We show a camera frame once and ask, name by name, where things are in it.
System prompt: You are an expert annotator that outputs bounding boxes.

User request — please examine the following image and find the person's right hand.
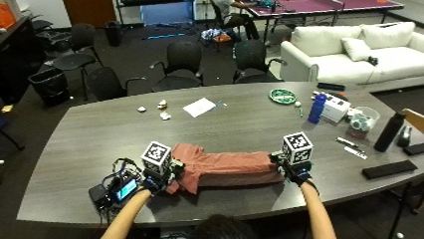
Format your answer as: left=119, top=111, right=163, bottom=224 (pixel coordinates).
left=269, top=150, right=315, bottom=187

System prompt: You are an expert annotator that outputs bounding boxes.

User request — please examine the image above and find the person's left hand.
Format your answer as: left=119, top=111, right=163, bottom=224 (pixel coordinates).
left=143, top=158, right=186, bottom=196

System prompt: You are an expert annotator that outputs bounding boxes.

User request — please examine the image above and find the red cloth garment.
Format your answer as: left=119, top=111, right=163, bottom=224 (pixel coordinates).
left=167, top=142, right=286, bottom=196

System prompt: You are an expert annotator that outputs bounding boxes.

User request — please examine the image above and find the white marker cube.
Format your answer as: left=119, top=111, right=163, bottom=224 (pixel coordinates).
left=140, top=140, right=174, bottom=177
left=281, top=130, right=315, bottom=166

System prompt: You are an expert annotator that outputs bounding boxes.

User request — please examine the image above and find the white marker pen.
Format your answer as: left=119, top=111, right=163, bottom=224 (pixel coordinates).
left=343, top=145, right=369, bottom=160

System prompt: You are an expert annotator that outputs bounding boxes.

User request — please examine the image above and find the black pen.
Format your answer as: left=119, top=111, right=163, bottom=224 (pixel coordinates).
left=334, top=137, right=369, bottom=154

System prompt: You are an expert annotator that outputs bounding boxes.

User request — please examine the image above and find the blue water bottle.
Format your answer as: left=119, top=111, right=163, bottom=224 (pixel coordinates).
left=307, top=93, right=329, bottom=125

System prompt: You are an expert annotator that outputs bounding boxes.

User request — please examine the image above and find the the person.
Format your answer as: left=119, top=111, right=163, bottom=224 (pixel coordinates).
left=188, top=213, right=262, bottom=239

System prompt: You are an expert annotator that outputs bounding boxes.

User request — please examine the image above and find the black flat case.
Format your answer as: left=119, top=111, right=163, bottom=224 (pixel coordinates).
left=361, top=159, right=419, bottom=180

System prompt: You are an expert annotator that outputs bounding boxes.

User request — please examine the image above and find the white cardboard box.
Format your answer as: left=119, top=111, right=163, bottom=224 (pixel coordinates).
left=321, top=94, right=353, bottom=123

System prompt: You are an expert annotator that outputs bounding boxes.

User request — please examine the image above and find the clear plastic container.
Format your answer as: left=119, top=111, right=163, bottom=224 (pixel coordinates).
left=345, top=106, right=382, bottom=139

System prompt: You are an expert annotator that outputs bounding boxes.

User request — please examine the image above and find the black water bottle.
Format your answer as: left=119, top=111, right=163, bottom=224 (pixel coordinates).
left=373, top=113, right=407, bottom=153

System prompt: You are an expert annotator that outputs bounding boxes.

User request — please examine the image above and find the white paper sheet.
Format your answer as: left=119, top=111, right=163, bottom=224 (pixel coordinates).
left=182, top=97, right=217, bottom=119

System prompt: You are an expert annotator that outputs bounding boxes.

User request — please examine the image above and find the black stapler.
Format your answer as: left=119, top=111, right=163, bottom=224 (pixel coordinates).
left=395, top=124, right=414, bottom=148

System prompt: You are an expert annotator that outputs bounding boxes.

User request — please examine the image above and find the black remote control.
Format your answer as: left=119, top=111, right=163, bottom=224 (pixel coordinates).
left=315, top=82, right=347, bottom=92

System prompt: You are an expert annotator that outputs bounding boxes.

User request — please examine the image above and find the black office chair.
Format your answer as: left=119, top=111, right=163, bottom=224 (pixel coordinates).
left=84, top=66, right=149, bottom=103
left=149, top=40, right=206, bottom=93
left=52, top=23, right=105, bottom=101
left=232, top=39, right=289, bottom=85

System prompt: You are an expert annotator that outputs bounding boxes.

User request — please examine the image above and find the white sofa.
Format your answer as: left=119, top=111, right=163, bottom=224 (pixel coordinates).
left=279, top=21, right=424, bottom=94

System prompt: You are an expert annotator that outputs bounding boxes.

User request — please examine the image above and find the black waste bin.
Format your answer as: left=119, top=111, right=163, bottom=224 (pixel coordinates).
left=28, top=67, right=72, bottom=108

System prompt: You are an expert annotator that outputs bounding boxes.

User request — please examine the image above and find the white sofa cushion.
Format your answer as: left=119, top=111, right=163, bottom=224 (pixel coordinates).
left=339, top=37, right=374, bottom=63

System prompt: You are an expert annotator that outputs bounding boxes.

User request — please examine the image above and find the black cylindrical bin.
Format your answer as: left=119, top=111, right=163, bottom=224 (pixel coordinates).
left=104, top=20, right=125, bottom=48

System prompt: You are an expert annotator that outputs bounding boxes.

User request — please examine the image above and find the dark wooden cabinet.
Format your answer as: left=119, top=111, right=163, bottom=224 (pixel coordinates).
left=0, top=14, right=48, bottom=106

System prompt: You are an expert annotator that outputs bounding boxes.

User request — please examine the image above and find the purple table-tennis table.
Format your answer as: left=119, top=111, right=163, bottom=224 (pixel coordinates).
left=245, top=0, right=406, bottom=46

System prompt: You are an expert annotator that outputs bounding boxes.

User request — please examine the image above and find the black recording device with screen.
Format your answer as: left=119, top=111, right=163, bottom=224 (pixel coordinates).
left=88, top=157, right=145, bottom=211

